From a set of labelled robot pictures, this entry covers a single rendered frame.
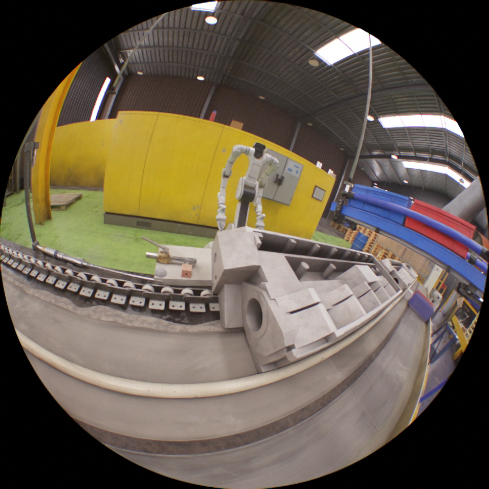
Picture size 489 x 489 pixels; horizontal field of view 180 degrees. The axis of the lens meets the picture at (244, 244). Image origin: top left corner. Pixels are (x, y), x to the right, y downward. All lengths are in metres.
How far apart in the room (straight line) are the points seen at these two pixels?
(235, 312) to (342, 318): 0.30
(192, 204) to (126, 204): 1.11
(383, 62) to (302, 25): 3.91
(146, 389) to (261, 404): 0.25
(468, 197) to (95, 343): 8.28
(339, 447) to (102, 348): 0.64
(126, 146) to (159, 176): 0.76
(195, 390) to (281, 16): 9.65
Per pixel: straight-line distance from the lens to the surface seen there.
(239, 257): 0.39
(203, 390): 0.37
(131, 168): 2.60
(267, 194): 2.47
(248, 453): 0.42
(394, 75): 10.77
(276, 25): 9.60
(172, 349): 0.43
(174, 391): 0.36
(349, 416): 0.58
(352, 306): 0.49
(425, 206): 0.70
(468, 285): 0.71
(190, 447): 0.41
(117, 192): 2.74
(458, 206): 7.65
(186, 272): 0.51
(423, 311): 1.97
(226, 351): 0.44
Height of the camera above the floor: 1.14
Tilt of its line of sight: 24 degrees down
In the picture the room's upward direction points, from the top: 19 degrees clockwise
